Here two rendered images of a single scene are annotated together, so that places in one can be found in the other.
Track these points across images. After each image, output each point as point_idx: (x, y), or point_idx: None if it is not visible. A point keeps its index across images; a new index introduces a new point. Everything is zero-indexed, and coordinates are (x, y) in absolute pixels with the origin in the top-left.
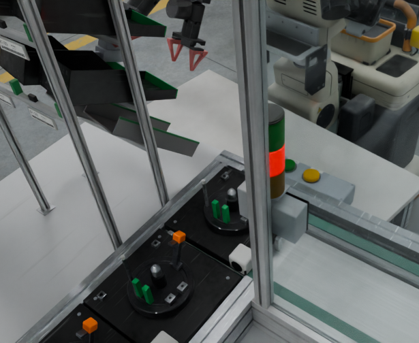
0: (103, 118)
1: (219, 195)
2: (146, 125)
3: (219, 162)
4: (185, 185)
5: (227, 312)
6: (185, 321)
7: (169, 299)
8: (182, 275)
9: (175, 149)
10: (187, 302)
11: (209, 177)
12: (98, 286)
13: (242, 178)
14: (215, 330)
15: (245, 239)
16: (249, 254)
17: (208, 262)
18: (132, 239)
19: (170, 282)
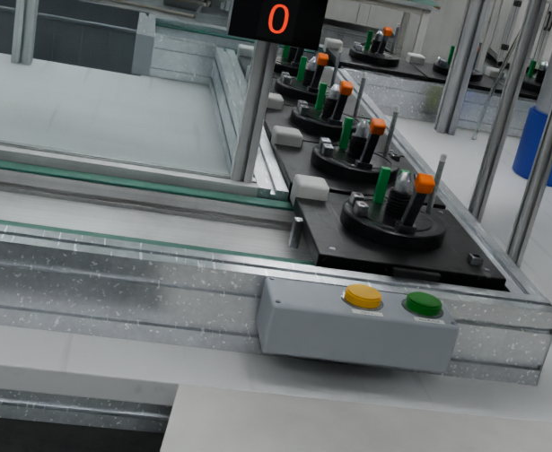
0: None
1: (433, 225)
2: None
3: (528, 293)
4: None
5: (267, 174)
6: (294, 154)
7: (324, 138)
8: (344, 162)
9: None
10: (311, 159)
11: (501, 271)
12: (410, 164)
13: (451, 267)
14: (260, 159)
15: (333, 208)
16: (303, 180)
17: (342, 187)
18: (456, 202)
19: (346, 157)
